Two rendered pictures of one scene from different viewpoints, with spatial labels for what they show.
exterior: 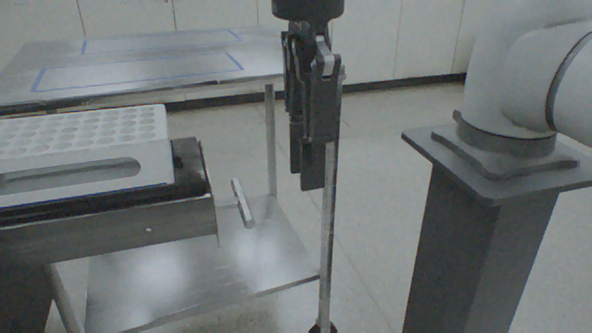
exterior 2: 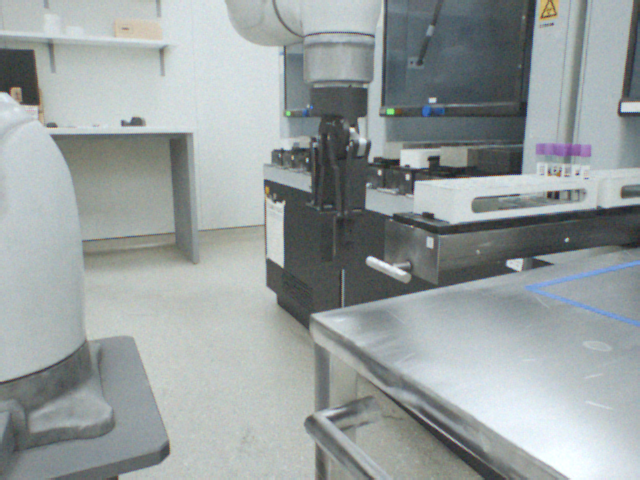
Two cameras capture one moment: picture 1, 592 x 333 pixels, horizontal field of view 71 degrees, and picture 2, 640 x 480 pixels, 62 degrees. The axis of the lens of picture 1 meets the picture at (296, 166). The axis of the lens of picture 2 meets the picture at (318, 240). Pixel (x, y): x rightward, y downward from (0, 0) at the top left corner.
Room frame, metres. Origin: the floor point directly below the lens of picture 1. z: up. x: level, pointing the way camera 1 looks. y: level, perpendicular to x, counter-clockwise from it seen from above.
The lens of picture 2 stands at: (1.15, -0.14, 0.96)
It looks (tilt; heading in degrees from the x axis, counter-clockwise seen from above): 13 degrees down; 172
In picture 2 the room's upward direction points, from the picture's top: straight up
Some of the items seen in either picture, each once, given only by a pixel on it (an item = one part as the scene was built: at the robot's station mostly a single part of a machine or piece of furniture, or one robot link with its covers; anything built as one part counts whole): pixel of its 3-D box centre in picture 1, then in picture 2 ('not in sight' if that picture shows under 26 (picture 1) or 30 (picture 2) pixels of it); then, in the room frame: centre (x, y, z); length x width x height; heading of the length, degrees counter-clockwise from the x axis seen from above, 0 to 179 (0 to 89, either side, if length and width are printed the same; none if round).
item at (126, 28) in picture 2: not in sight; (137, 31); (-2.82, -0.78, 1.52); 0.29 x 0.22 x 0.12; 106
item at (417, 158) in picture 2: not in sight; (448, 159); (-0.45, 0.50, 0.83); 0.30 x 0.10 x 0.06; 107
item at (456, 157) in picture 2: not in sight; (455, 158); (-0.27, 0.45, 0.85); 0.12 x 0.02 x 0.06; 18
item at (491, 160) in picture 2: not in sight; (495, 162); (-0.13, 0.50, 0.85); 0.12 x 0.02 x 0.06; 17
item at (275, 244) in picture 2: not in sight; (272, 230); (-1.39, 0.01, 0.43); 0.27 x 0.02 x 0.36; 17
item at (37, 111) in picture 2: not in sight; (28, 108); (-2.61, -1.45, 1.02); 0.22 x 0.17 x 0.24; 17
